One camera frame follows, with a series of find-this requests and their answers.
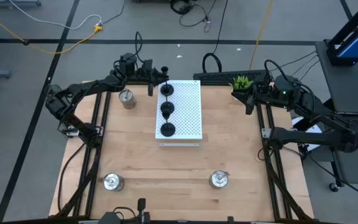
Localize yellow extension cable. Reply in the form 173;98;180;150
0;4;104;55

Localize black cable bundle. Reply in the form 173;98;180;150
170;0;213;34

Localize green plant in white pot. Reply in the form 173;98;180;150
228;74;254;102

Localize white perforated metal shelf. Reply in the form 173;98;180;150
154;80;203;147

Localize black aluminium extrusion frame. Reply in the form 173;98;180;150
255;102;315;220
54;85;113;218

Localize black candle stick holder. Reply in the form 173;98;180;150
160;96;176;116
159;65;175;98
160;111;177;138

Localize white paper box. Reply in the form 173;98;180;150
291;116;329;152

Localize black device with cable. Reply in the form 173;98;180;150
97;197;152;224

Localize black arm base cable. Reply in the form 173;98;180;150
57;142;87;215

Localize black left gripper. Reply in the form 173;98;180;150
134;68;170;96

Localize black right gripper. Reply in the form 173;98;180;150
231;82;275;115

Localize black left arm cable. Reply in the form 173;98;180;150
134;30;144;63

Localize yellow hanging cable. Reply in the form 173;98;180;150
249;0;275;71

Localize grey desk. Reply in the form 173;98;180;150
314;39;358;185

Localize white cable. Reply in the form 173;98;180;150
9;0;103;30

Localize galvanized metal can with lid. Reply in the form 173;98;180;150
208;169;231;190
118;88;137;110
102;172;126;192

